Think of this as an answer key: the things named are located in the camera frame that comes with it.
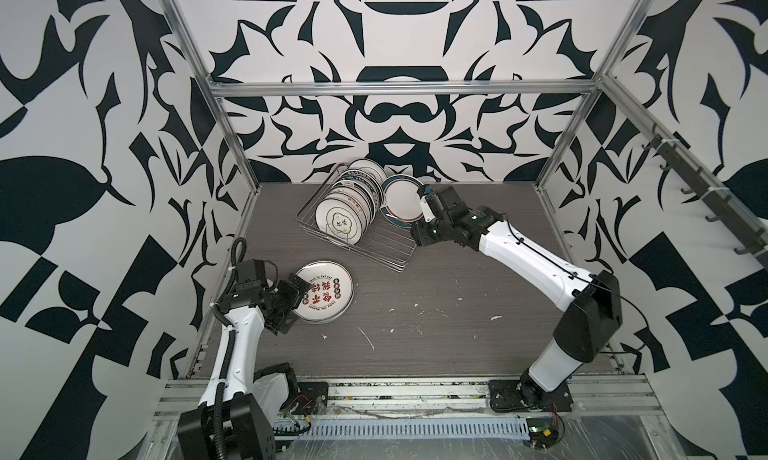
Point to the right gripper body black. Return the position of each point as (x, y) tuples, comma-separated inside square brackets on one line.
[(437, 230)]

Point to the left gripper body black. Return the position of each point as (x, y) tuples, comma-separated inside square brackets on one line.
[(279, 300)]

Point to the white plate red green band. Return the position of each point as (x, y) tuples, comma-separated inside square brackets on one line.
[(401, 200)]

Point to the wire dish rack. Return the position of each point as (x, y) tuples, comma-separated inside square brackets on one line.
[(383, 242)]

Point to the white plate green cloud motif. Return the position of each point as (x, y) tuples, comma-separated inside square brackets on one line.
[(340, 219)]

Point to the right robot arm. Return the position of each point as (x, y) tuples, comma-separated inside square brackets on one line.
[(590, 302)]

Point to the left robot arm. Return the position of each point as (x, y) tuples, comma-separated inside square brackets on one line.
[(235, 415)]

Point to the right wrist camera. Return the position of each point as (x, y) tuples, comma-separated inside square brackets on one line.
[(426, 197)]

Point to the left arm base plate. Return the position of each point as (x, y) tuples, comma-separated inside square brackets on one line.
[(311, 398)]

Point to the white cable duct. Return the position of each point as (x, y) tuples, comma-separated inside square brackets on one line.
[(337, 429)]

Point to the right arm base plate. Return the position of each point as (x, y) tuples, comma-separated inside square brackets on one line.
[(508, 396)]

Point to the aluminium frame crossbar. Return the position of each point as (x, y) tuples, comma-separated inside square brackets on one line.
[(400, 88)]

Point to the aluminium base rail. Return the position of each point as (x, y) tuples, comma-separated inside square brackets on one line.
[(390, 397)]

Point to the wall hook rail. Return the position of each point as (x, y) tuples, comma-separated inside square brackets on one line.
[(701, 184)]

